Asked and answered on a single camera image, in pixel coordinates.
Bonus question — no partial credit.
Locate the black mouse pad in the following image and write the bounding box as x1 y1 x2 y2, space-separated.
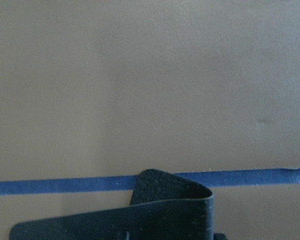
9 169 226 240

